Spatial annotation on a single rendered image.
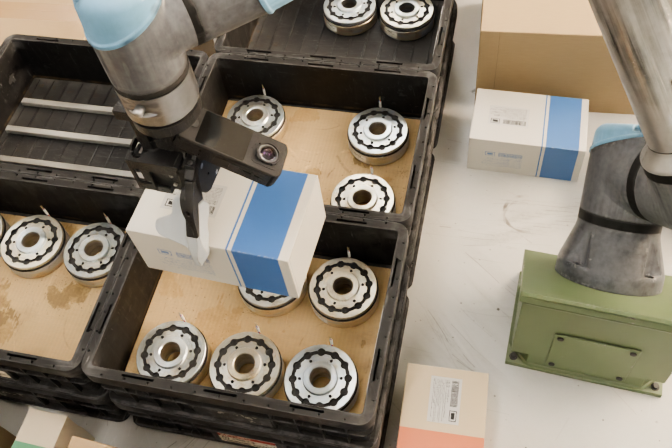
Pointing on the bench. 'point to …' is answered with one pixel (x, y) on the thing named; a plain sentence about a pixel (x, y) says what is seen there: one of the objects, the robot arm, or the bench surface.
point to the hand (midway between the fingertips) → (227, 214)
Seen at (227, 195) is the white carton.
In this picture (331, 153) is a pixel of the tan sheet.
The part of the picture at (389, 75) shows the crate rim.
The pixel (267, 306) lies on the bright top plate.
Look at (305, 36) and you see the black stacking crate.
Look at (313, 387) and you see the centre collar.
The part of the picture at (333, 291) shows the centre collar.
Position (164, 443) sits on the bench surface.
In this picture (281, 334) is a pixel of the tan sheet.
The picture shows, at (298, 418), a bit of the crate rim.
